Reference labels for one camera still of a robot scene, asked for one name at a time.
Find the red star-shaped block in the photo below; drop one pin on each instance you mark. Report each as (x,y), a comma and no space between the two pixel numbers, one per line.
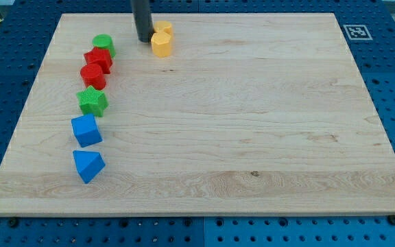
(100,57)

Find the white fiducial marker tag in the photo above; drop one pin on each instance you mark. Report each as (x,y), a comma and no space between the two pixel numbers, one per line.
(357,32)

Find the red cylinder block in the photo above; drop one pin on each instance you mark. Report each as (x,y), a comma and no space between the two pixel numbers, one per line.
(92,75)

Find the light wooden board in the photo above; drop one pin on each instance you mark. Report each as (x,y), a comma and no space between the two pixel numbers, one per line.
(252,114)

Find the blue triangle block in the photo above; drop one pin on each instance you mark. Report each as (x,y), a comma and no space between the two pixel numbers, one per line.
(88,164)

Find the yellow hexagon block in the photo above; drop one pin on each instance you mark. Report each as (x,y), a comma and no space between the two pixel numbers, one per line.
(161,44)

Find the green cylinder block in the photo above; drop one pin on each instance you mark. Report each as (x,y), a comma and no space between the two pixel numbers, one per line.
(104,41)

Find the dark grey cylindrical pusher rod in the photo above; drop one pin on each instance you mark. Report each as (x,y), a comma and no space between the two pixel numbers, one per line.
(143,19)

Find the blue cube block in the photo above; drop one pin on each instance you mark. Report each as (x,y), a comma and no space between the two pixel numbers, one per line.
(85,130)

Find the green star block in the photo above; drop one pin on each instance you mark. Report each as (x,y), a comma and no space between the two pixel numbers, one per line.
(92,101)

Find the yellow heart block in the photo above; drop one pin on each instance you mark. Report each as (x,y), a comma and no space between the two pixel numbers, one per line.
(163,26)

